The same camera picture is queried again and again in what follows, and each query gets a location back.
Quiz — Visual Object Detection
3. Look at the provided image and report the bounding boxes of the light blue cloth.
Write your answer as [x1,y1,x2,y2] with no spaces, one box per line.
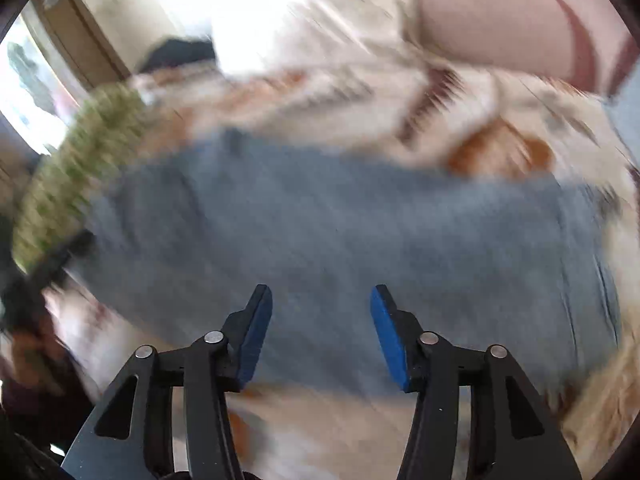
[607,80,640,146]

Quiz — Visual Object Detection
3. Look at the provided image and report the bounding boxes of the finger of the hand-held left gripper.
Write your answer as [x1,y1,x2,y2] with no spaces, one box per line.
[27,230,97,288]

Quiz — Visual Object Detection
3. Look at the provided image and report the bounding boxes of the green patterned cloth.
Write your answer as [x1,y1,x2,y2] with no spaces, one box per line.
[10,82,161,273]

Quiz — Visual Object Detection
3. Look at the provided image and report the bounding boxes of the wooden window frame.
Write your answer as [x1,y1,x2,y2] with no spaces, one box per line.
[30,0,132,92]

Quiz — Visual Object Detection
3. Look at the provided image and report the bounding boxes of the bright window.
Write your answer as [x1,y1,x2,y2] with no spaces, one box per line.
[0,15,76,156]

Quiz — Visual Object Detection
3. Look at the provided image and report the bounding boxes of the leaf-print fleece blanket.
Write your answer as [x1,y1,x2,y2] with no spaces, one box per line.
[0,55,640,480]

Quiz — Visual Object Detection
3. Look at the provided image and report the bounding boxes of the blue denim pants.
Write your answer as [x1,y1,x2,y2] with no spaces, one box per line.
[65,130,626,411]

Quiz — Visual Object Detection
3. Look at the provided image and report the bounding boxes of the pink padded headboard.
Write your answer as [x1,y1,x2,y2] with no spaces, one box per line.
[410,0,640,96]

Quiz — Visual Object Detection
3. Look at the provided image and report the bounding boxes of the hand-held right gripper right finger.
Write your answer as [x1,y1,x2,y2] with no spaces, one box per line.
[370,284,583,480]

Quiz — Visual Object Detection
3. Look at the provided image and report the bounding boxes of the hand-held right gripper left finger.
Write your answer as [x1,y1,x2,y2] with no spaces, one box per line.
[61,284,274,480]

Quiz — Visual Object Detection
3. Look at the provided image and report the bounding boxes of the dark cloth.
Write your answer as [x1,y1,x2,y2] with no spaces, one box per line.
[135,37,218,76]

